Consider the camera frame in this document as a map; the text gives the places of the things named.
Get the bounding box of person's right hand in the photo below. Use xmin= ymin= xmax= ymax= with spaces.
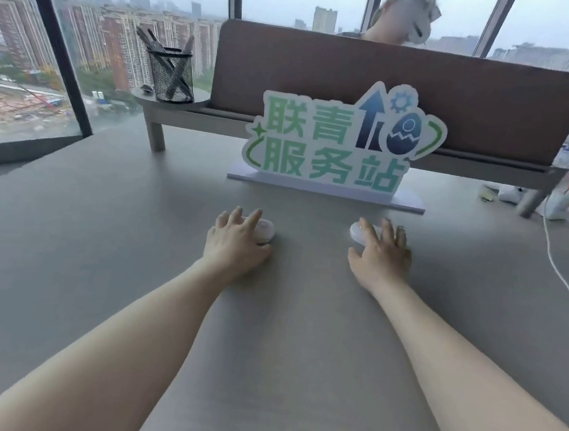
xmin=344 ymin=214 xmax=416 ymax=299

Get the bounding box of person's left hand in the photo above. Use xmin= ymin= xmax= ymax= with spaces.
xmin=201 ymin=203 xmax=278 ymax=283

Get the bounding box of person's left forearm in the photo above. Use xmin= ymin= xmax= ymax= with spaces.
xmin=0 ymin=240 xmax=262 ymax=431

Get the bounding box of person's right forearm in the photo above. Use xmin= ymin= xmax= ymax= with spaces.
xmin=357 ymin=274 xmax=569 ymax=431

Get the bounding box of white round puck device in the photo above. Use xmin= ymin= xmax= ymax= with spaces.
xmin=349 ymin=222 xmax=384 ymax=245
xmin=251 ymin=218 xmax=277 ymax=246

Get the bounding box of green white standing sign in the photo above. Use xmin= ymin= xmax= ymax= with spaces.
xmin=225 ymin=69 xmax=452 ymax=217

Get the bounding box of small white object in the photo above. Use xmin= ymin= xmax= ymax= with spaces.
xmin=498 ymin=184 xmax=524 ymax=205

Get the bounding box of grey desk shelf riser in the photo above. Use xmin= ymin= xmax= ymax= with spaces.
xmin=123 ymin=82 xmax=569 ymax=221

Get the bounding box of black mesh pen holder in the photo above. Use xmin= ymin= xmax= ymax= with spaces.
xmin=143 ymin=47 xmax=199 ymax=105

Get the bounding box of brown desk divider panel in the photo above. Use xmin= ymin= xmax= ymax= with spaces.
xmin=207 ymin=17 xmax=569 ymax=169

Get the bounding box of white cable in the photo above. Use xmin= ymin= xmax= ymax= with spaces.
xmin=531 ymin=193 xmax=569 ymax=339

